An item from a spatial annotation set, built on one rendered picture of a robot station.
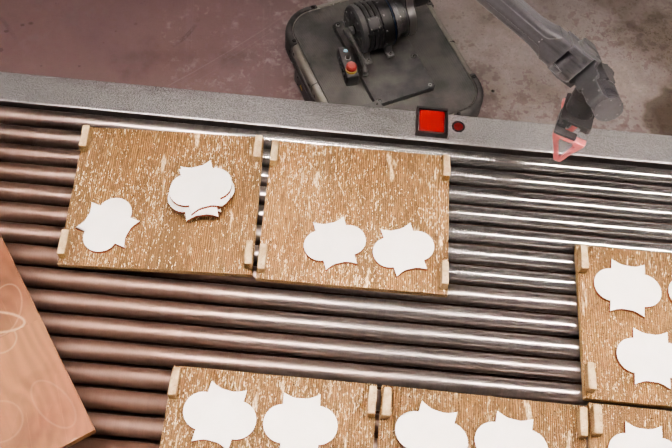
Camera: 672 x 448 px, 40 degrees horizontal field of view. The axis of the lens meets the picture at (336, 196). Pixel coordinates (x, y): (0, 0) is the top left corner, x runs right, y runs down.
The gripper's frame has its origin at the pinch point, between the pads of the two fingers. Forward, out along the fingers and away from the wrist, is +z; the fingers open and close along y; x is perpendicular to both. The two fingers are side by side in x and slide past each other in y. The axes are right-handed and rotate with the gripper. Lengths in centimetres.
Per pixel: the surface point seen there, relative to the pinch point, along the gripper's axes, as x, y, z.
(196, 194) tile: 68, -26, 30
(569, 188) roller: -7.5, 12.6, 18.8
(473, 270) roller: 6.2, -15.1, 28.7
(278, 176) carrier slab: 54, -12, 28
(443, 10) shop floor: 46, 156, 68
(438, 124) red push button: 26.1, 15.3, 18.0
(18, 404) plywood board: 75, -81, 43
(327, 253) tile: 36, -25, 31
